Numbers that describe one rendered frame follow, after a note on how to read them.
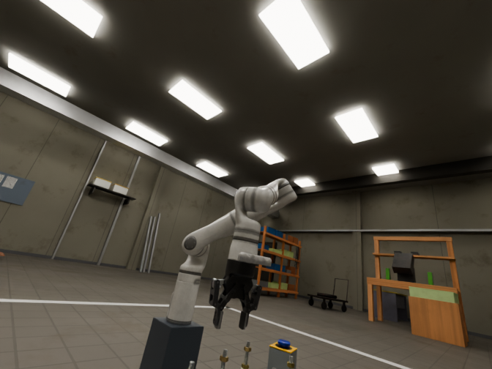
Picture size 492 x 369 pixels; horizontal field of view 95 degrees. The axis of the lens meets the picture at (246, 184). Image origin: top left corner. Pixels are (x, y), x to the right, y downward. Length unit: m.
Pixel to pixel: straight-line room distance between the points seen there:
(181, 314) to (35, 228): 7.95
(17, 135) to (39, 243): 3.11
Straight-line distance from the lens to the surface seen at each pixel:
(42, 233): 8.77
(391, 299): 7.85
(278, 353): 0.86
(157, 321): 1.02
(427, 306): 5.65
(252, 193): 0.61
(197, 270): 0.97
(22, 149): 9.02
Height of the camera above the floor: 0.51
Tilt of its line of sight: 21 degrees up
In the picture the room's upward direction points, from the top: 10 degrees clockwise
